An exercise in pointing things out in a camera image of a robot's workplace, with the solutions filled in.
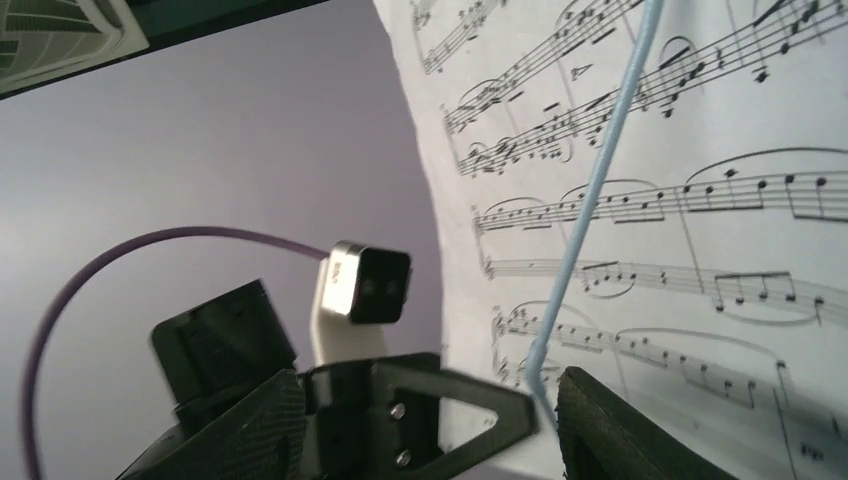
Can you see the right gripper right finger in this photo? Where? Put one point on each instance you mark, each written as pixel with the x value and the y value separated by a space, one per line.
pixel 601 436

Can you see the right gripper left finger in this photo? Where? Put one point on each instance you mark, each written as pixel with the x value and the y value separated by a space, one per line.
pixel 260 437

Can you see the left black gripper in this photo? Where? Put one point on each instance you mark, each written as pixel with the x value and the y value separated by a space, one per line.
pixel 406 417

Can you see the light blue music stand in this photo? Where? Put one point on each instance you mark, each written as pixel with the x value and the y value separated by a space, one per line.
pixel 538 350

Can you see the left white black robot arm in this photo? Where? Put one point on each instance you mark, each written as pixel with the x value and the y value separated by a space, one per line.
pixel 217 353

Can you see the white sheet music paper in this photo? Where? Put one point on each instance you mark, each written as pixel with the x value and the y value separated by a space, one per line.
pixel 711 289

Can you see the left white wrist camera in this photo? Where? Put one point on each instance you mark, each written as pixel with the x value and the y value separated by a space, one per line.
pixel 359 290

